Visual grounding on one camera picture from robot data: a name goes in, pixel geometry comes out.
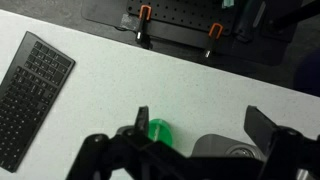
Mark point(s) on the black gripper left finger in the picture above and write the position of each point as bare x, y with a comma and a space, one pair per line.
142, 120

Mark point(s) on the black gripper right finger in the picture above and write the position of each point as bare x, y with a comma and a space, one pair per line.
258, 128

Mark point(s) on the green plastic cup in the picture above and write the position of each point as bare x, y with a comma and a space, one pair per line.
160, 131

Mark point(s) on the stainless steel sink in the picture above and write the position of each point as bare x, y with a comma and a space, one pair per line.
216, 145

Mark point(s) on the black floor plate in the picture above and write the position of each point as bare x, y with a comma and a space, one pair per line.
106, 13

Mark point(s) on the black computer keyboard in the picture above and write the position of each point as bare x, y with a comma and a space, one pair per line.
30, 96

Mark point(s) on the black perforated mounting board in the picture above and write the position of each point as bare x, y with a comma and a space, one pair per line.
186, 13

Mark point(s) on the black stand leg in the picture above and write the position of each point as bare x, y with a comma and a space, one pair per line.
293, 15

